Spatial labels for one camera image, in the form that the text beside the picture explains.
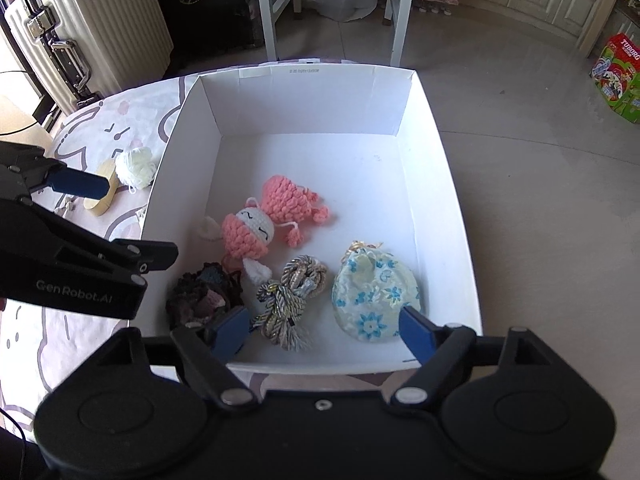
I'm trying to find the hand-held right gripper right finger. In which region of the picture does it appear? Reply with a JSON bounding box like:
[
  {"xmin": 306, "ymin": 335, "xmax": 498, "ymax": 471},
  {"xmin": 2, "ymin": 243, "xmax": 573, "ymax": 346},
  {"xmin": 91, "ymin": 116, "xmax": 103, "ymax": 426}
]
[{"xmin": 390, "ymin": 305, "xmax": 551, "ymax": 408}]

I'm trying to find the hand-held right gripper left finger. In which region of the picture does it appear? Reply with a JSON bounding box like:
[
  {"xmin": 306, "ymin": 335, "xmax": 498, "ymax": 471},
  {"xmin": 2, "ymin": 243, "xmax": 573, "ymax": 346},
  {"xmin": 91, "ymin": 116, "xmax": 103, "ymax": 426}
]
[{"xmin": 102, "ymin": 305, "xmax": 258, "ymax": 409}]

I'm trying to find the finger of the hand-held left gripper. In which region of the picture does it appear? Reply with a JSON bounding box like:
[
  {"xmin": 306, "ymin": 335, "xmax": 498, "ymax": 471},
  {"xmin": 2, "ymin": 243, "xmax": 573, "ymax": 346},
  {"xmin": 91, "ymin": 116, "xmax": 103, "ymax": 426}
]
[
  {"xmin": 0, "ymin": 199, "xmax": 179, "ymax": 286},
  {"xmin": 0, "ymin": 141, "xmax": 112, "ymax": 202}
]

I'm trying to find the oval wooden block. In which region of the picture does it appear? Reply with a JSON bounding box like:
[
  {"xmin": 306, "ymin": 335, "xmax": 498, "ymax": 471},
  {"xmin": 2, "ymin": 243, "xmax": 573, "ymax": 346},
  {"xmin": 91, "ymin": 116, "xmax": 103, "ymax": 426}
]
[{"xmin": 82, "ymin": 160, "xmax": 124, "ymax": 217}]

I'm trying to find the dark crochet flower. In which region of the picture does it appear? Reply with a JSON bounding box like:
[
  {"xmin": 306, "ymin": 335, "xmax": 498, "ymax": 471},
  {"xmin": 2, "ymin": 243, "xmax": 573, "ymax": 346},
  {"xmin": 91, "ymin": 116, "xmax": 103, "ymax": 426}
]
[{"xmin": 166, "ymin": 261, "xmax": 246, "ymax": 329}]

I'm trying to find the white yarn ball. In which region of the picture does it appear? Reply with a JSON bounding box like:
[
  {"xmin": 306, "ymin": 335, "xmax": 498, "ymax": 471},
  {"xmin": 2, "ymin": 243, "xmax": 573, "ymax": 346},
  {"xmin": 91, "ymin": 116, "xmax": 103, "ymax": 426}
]
[{"xmin": 114, "ymin": 145, "xmax": 156, "ymax": 194}]

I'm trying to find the blue floral pouch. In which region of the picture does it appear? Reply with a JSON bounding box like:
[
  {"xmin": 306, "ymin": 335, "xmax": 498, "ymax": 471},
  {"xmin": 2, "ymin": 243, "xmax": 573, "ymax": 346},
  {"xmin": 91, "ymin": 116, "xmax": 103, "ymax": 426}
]
[{"xmin": 331, "ymin": 241, "xmax": 422, "ymax": 342}]

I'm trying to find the grey braided cord bundle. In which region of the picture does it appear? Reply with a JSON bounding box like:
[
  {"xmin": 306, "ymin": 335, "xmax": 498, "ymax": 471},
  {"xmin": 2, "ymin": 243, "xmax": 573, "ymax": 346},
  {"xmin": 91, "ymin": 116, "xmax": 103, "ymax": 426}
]
[{"xmin": 251, "ymin": 255, "xmax": 331, "ymax": 352}]

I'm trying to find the pink crochet doll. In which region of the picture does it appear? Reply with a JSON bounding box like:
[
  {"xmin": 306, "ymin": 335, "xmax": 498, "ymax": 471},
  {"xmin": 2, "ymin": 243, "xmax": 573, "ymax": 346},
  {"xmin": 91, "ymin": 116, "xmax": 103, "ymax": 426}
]
[{"xmin": 195, "ymin": 175, "xmax": 331, "ymax": 286}]

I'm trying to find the white cardboard box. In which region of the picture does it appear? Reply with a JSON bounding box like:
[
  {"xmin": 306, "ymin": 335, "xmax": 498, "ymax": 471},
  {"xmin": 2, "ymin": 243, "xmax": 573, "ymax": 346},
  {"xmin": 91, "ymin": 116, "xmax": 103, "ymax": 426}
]
[{"xmin": 136, "ymin": 60, "xmax": 485, "ymax": 376}]

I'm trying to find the black power adapter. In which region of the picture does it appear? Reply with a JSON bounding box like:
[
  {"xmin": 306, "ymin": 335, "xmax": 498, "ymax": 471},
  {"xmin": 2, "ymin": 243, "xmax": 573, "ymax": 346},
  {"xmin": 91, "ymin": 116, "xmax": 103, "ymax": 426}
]
[{"xmin": 32, "ymin": 95, "xmax": 57, "ymax": 121}]

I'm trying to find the beige cardboard sheet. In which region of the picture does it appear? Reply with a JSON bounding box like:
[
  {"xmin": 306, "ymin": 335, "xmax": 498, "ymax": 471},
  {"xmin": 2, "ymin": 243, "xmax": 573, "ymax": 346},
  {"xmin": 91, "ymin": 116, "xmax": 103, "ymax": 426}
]
[{"xmin": 0, "ymin": 94, "xmax": 61, "ymax": 161}]

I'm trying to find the white ribbed suitcase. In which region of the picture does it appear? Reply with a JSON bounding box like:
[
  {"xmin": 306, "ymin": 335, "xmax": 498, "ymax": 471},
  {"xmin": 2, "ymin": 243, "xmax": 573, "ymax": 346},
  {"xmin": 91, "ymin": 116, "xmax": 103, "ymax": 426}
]
[{"xmin": 2, "ymin": 0, "xmax": 174, "ymax": 116}]

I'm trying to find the black bag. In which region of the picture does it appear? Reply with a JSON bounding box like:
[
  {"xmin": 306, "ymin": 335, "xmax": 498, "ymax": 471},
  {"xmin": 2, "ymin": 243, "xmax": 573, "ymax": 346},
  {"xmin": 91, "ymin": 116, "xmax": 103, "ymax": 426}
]
[{"xmin": 160, "ymin": 0, "xmax": 261, "ymax": 51}]

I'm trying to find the green printed carton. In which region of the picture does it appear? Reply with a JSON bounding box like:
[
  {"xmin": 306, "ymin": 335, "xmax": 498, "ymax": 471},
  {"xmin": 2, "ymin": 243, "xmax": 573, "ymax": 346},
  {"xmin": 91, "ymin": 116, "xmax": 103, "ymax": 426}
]
[{"xmin": 590, "ymin": 32, "xmax": 640, "ymax": 125}]

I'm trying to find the wooden leg table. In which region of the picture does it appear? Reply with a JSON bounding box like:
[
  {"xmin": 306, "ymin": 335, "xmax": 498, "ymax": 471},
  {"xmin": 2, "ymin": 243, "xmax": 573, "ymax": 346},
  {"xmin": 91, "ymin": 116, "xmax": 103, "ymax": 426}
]
[{"xmin": 580, "ymin": 0, "xmax": 627, "ymax": 59}]

